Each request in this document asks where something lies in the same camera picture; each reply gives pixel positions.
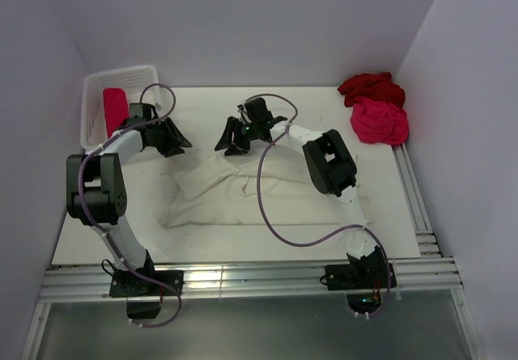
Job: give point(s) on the dark red t shirt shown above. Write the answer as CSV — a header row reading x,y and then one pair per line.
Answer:
x,y
376,87

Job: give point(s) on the white plastic basket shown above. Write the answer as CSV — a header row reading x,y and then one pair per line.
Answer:
x,y
132,80

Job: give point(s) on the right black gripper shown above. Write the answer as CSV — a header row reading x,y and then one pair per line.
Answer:
x,y
239,147

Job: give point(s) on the aluminium rail frame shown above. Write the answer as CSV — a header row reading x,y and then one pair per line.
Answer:
x,y
431,271

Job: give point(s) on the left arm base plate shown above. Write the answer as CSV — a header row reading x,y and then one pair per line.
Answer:
x,y
144,292

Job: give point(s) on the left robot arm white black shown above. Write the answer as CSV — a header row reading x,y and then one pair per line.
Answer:
x,y
95,187

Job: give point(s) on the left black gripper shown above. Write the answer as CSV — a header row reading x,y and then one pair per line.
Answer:
x,y
176,140

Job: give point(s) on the rolled pink t shirt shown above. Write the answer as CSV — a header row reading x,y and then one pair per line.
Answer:
x,y
116,109

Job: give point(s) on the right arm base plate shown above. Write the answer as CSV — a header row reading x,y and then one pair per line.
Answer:
x,y
358,276

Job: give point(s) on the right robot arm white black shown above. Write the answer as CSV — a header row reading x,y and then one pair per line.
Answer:
x,y
332,170

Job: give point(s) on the white t shirt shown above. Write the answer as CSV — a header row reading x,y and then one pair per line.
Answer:
x,y
222,191

